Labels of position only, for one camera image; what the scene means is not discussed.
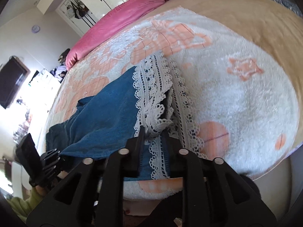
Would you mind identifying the pile of clothes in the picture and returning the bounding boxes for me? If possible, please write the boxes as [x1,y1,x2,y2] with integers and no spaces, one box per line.
[51,48,71,83]

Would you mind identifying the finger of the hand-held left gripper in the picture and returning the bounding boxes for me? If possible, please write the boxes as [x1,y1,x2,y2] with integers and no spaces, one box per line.
[43,159,64,179]
[40,148,61,162]

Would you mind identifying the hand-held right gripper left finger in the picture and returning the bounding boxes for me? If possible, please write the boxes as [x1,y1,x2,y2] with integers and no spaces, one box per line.
[26,126,146,227]

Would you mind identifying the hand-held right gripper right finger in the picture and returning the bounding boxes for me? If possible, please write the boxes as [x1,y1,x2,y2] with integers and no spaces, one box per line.
[151,134,278,227]

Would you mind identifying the white orange printed blanket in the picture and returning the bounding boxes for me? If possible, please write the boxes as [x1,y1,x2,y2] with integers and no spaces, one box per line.
[38,6,300,200]

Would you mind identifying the white door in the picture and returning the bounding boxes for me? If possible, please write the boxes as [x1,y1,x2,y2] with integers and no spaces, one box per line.
[55,0,98,37]

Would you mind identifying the pink duvet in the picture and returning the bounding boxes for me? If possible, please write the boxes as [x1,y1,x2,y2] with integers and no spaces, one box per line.
[65,0,201,70]

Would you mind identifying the blue grey patterned cloth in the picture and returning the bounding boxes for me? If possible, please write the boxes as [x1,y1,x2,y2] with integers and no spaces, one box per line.
[265,0,303,17]

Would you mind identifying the blue denim pants lace trim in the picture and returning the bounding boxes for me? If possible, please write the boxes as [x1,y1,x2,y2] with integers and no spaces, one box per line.
[46,51,209,182]

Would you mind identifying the black wall television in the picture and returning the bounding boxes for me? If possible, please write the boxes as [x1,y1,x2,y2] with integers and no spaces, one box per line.
[0,56,30,109]

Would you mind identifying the person's left forearm green sleeve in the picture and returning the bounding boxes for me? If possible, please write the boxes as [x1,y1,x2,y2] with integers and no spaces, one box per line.
[11,187,44,221]

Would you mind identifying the hanging bags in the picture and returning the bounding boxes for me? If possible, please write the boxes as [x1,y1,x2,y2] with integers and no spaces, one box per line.
[66,0,90,20]

